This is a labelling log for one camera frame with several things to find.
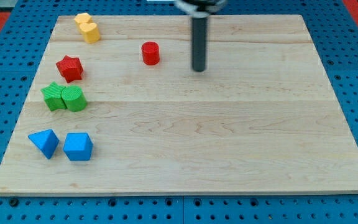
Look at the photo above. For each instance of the yellow heart block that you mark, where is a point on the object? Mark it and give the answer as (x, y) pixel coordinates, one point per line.
(90, 32)

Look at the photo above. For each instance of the green star block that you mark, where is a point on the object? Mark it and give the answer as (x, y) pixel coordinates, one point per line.
(53, 96)

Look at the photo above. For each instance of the yellow pentagon block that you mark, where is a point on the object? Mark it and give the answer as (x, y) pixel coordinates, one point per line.
(82, 18)

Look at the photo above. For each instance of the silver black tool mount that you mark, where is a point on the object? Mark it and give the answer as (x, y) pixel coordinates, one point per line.
(200, 8)

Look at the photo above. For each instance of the blue triangle block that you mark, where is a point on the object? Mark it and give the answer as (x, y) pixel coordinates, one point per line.
(46, 141)

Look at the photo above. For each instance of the red star block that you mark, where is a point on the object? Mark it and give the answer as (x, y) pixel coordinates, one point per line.
(70, 68)

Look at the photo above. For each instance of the blue cube block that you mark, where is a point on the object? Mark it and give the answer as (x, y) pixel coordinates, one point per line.
(78, 146)

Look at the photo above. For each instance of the red cylinder block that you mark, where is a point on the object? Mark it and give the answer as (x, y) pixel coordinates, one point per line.
(150, 53)

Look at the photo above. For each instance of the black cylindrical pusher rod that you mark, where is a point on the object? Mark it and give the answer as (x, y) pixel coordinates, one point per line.
(199, 30)

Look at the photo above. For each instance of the green cylinder block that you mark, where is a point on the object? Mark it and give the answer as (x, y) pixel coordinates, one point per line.
(74, 98)

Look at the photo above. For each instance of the light wooden board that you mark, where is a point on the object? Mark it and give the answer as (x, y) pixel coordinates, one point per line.
(262, 119)

